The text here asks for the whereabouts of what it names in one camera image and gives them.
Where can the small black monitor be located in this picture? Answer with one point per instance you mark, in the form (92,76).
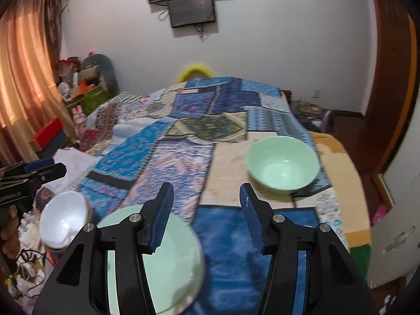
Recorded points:
(192,10)

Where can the green bowl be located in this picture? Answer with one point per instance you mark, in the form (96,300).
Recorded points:
(279,174)

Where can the green plate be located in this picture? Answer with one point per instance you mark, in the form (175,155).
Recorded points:
(177,262)

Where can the blue fleece mat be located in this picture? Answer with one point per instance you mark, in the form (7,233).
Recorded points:
(229,236)

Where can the dark blue box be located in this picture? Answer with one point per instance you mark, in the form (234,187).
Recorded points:
(55,145)

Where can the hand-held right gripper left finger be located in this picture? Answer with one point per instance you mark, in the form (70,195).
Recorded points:
(162,216)

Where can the pile of white packets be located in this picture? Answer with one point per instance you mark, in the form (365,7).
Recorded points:
(28,233)

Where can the red box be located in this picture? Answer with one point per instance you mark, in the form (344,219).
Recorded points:
(46,134)

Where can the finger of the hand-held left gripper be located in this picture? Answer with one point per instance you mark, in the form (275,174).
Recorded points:
(52,171)
(39,164)

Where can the white wall socket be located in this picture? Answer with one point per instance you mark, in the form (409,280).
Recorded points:
(316,93)

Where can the pile of household clutter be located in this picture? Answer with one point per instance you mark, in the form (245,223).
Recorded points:
(70,75)

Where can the person's left hand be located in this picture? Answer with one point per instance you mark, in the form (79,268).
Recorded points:
(10,233)

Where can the pink plastic item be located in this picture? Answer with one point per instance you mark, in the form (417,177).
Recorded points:
(380,215)

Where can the pink bunny toy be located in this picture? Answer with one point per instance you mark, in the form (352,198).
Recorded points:
(78,118)

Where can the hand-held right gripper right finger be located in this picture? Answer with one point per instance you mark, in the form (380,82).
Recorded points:
(252,216)

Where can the white folded cloth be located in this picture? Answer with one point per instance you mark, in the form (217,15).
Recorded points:
(75,164)

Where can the green box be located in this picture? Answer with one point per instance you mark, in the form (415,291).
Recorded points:
(93,100)

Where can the orange curtain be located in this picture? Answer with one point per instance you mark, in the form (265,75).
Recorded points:
(26,72)

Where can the white bowl with heart pattern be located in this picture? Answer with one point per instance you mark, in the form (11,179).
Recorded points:
(62,216)

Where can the grey plush cushion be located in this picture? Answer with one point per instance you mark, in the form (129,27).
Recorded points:
(106,72)

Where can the patterned folded cloth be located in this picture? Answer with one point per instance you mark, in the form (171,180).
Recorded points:
(310,109)

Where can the wooden door frame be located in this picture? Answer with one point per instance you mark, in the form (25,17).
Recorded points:
(390,72)

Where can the patchwork blanket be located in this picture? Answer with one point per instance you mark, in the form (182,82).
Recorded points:
(203,131)

